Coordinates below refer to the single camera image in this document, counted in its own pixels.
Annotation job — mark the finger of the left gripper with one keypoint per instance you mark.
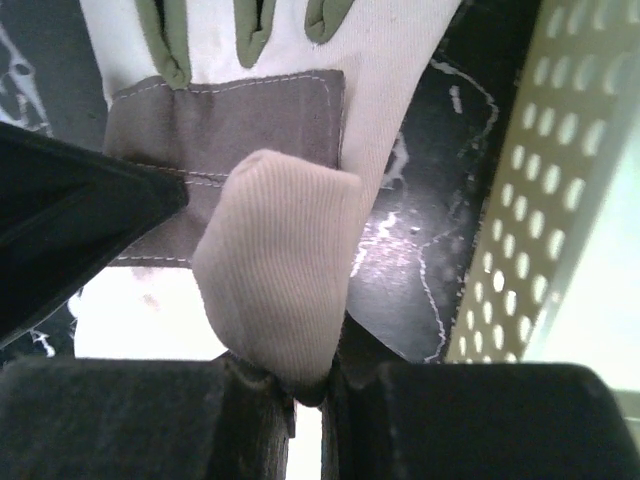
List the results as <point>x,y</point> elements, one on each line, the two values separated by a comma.
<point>65,418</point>

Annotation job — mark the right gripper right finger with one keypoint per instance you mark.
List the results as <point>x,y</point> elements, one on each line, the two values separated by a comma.
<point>385,418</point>

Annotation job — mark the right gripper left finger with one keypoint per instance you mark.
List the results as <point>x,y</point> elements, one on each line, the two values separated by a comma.
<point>66,213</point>

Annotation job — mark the pale green plastic storage basket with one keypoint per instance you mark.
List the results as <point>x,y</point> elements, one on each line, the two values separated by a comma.
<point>576,115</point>

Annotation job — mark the white grey work glove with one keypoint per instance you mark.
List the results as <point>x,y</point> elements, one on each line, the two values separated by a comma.
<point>279,118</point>

